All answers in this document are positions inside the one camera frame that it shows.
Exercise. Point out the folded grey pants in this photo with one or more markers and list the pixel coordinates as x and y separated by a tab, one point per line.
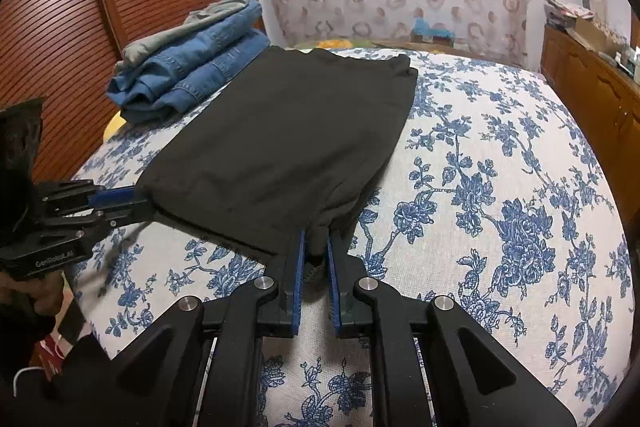
136	52

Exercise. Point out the person's left hand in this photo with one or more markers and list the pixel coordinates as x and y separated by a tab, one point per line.
46	294

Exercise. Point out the blue floral white blanket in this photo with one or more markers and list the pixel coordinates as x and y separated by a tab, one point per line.
493	197

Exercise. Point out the wooden sideboard cabinet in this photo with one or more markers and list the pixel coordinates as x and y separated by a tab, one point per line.
605	105

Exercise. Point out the open cardboard box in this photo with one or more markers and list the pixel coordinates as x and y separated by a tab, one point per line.
596	38

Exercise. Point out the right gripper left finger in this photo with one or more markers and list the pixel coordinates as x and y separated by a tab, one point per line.
199	364

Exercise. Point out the cardboard box with blue cloth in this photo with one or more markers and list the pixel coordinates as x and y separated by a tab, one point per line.
423	32

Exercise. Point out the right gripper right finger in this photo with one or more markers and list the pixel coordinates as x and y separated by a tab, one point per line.
431	363

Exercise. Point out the stack of papers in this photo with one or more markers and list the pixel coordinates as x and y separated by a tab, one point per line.
565	15

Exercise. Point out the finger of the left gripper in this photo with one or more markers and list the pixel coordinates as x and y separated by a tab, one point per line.
127	213
108	197

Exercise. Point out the black shorts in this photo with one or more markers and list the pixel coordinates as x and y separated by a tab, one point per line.
291	149

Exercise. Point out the folded blue jeans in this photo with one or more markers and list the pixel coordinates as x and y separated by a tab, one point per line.
182	74

